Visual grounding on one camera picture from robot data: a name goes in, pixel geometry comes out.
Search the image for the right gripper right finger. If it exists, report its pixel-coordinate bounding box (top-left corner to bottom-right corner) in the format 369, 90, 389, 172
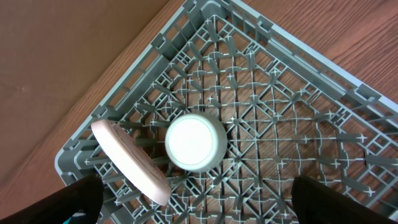
291, 175, 396, 224

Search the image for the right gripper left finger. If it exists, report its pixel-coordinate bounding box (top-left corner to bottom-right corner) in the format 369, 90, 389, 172
1, 174, 104, 224

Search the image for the large white plate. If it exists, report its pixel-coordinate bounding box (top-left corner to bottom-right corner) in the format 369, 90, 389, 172
91, 119, 172, 205

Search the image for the small grey bowl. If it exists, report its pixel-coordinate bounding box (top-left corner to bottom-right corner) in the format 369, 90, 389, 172
165, 113, 228, 172

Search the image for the grey dishwasher rack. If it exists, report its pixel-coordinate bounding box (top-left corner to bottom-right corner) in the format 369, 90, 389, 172
55, 1, 397, 223

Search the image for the teal serving tray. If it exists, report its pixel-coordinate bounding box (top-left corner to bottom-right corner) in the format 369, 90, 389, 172
63, 217, 73, 224

